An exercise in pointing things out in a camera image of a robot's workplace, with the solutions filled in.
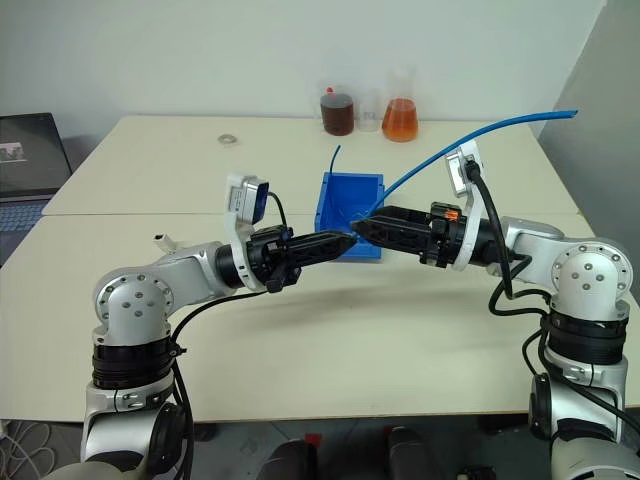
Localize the dark rounded shape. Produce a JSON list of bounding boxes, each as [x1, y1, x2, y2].
[[254, 438, 319, 480], [386, 425, 437, 480]]

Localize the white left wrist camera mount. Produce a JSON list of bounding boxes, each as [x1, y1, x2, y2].
[[222, 172, 272, 292]]

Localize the long blue cable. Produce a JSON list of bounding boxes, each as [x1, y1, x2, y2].
[[349, 108, 581, 226]]

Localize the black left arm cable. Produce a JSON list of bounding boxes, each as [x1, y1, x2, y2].
[[167, 191, 291, 480]]

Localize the blue plastic bin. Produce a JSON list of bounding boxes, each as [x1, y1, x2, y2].
[[314, 171, 386, 263]]

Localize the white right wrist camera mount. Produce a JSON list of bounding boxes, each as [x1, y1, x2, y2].
[[444, 139, 487, 272]]

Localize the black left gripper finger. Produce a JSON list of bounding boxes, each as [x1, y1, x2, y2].
[[294, 230, 360, 254], [298, 243, 358, 269]]

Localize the beaker with brown liquid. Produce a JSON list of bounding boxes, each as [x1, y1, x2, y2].
[[319, 85, 357, 137]]

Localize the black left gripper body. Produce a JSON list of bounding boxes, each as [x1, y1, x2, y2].
[[246, 225, 304, 295]]

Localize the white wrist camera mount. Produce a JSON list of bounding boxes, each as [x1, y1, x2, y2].
[[222, 172, 272, 292], [444, 139, 487, 272]]

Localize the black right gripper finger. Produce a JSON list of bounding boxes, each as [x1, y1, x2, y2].
[[371, 204, 433, 229], [351, 217, 432, 262]]

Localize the flask with orange liquid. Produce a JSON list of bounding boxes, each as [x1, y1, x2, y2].
[[381, 66, 421, 143]]

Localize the small empty clear beaker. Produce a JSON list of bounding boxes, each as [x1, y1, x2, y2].
[[355, 88, 384, 133]]

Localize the white floor cables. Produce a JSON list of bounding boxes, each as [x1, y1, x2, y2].
[[0, 418, 57, 472]]

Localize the grey laptop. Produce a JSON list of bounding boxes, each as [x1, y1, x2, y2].
[[0, 112, 74, 267]]

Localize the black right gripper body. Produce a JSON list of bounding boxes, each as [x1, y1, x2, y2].
[[419, 201, 469, 269]]

